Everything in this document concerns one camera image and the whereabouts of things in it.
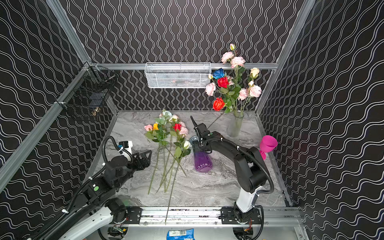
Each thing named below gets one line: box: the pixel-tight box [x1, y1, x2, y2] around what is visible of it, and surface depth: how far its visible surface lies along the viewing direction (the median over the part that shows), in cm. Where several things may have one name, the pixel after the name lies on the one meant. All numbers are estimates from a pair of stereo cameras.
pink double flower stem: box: [205, 82, 216, 96], surface depth 85 cm
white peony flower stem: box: [155, 110, 173, 141], surface depth 109 cm
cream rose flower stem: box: [249, 67, 260, 80], surface depth 83 cm
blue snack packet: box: [167, 228, 195, 240], surface depth 70 cm
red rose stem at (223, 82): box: [217, 76, 235, 112], surface depth 78 cm
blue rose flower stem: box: [213, 68, 225, 80], surface depth 80 cm
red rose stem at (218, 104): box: [207, 97, 225, 130], surface depth 83 cm
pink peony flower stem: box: [221, 43, 246, 85], surface depth 80 cm
